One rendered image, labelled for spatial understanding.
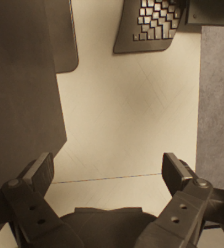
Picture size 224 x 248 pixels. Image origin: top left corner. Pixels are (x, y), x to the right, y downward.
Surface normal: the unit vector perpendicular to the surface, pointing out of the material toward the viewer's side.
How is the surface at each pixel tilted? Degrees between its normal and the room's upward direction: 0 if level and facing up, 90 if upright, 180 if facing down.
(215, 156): 0
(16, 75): 86
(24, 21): 86
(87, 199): 0
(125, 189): 0
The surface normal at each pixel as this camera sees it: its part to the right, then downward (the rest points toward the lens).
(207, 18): 0.02, 0.29
